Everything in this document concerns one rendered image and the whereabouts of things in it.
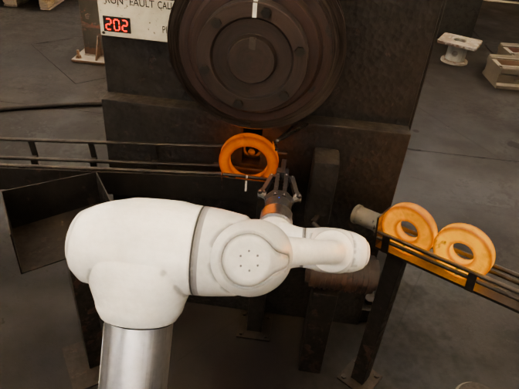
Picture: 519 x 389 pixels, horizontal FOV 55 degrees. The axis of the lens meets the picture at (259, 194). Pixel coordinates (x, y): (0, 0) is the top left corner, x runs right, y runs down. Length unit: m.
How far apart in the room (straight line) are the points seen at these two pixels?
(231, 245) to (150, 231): 0.12
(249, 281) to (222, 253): 0.05
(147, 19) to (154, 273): 0.98
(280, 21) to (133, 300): 0.77
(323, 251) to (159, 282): 0.46
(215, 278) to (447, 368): 1.52
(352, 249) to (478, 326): 1.16
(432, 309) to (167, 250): 1.72
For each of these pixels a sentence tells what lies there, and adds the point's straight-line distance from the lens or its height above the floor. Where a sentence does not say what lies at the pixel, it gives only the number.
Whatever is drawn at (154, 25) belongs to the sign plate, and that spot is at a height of 1.10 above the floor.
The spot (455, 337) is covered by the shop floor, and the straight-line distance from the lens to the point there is 2.21.
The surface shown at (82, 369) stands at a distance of 1.95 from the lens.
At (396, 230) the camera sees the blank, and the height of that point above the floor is 0.69.
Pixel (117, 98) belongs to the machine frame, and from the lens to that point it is 1.64.
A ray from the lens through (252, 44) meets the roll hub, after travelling 1.25.
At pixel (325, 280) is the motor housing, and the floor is 0.48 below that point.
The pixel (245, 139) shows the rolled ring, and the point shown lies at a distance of 1.49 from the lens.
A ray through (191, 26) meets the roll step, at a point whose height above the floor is 1.16.
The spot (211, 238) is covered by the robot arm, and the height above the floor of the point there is 1.12.
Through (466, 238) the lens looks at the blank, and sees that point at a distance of 1.38.
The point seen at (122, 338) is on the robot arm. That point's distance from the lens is 0.75.
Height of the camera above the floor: 1.56
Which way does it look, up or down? 35 degrees down
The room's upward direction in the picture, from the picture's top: 5 degrees clockwise
